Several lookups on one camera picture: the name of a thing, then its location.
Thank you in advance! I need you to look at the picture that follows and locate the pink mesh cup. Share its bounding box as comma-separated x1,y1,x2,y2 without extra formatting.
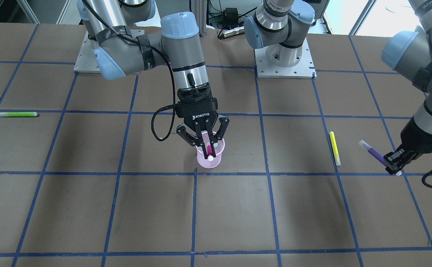
197,136,226,168

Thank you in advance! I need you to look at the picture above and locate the pink marker pen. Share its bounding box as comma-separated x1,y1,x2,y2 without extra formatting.
206,142,214,162

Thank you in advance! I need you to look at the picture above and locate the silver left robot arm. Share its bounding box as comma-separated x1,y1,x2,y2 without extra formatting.
244,0,432,174

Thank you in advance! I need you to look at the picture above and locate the green highlighter pen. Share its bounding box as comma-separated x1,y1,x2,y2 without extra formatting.
0,111,38,117

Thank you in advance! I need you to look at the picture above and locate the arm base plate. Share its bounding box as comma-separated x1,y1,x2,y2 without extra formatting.
73,29,145,73
254,39,317,79

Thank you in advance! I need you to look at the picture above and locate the purple marker pen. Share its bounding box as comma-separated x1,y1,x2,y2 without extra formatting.
358,140,389,168

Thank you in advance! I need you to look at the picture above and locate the yellow highlighter pen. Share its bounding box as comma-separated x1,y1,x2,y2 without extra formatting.
328,131,341,166

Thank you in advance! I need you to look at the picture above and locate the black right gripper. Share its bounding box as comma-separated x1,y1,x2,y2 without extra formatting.
175,83,230,154

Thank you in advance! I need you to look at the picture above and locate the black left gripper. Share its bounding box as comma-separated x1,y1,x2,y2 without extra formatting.
384,119,432,175

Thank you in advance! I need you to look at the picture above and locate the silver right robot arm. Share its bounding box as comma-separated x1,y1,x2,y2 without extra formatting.
77,0,229,159

